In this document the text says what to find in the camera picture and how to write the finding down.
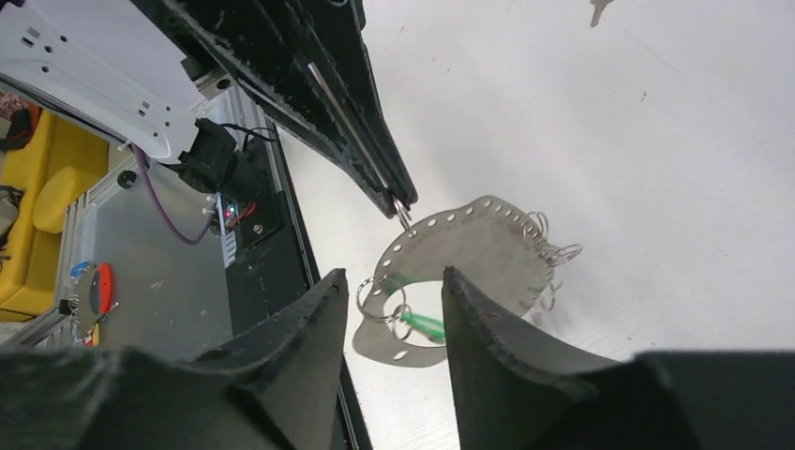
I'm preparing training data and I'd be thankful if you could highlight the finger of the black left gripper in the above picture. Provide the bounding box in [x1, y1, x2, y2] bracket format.
[133, 0, 398, 219]
[300, 1, 418, 208]

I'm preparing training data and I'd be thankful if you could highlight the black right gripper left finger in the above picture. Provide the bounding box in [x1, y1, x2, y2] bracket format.
[1, 268, 349, 449]

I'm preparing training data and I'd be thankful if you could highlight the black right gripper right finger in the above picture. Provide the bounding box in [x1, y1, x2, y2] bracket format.
[442, 267, 794, 449]

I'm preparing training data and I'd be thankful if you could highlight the key with green tag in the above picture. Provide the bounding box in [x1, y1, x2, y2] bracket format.
[355, 277, 446, 345]

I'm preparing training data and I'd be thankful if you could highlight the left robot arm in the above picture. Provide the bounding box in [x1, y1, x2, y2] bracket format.
[1, 1, 418, 217]

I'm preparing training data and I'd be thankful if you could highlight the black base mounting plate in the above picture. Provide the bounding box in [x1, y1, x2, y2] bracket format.
[213, 126, 371, 449]

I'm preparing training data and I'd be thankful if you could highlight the white slotted cable duct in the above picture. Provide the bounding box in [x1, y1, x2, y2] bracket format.
[216, 200, 239, 268]

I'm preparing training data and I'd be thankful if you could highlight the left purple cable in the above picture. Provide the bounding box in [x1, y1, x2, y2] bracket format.
[133, 145, 218, 247]

